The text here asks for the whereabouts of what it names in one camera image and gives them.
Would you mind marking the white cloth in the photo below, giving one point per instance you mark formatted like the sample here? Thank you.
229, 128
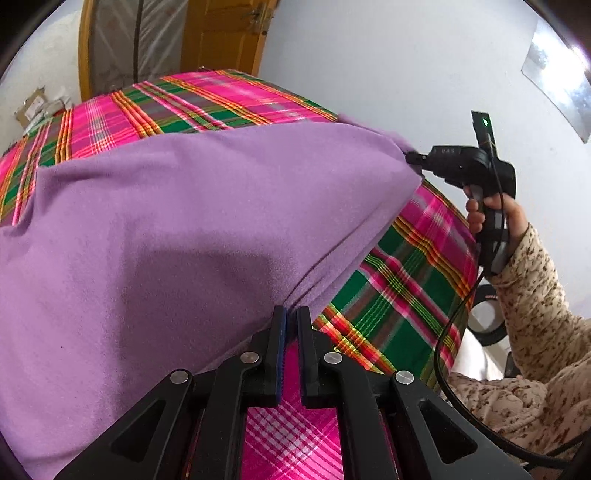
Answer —
475, 361

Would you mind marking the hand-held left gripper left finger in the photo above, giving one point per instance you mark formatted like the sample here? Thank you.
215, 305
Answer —
280, 360

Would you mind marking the wooden door frame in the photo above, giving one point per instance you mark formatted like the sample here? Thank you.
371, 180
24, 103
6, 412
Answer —
85, 55

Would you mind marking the pink green plaid bed sheet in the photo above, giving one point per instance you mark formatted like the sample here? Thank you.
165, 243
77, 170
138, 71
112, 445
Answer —
406, 295

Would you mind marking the person's right forearm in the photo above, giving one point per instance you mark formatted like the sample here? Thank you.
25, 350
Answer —
540, 300

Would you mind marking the person's patterned clothing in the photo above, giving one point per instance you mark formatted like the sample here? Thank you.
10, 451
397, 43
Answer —
521, 408

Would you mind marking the reflective wall sheet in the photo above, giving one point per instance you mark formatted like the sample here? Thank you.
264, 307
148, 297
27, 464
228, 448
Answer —
558, 78

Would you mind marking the wooden door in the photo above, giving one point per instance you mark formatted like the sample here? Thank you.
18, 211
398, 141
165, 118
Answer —
217, 41

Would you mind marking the purple fleece garment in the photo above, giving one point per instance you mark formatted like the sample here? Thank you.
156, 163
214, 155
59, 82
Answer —
184, 230

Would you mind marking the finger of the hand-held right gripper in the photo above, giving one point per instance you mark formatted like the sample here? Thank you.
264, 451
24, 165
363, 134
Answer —
418, 159

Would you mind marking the person's right hand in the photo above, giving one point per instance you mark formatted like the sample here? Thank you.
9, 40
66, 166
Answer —
515, 221

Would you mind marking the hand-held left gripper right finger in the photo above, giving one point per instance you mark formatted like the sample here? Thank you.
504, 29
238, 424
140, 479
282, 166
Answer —
305, 360

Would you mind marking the black tape roll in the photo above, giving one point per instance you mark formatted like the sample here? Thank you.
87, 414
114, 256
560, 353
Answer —
487, 291

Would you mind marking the brown cardboard box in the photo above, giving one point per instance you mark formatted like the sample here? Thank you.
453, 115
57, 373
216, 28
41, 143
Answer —
30, 106

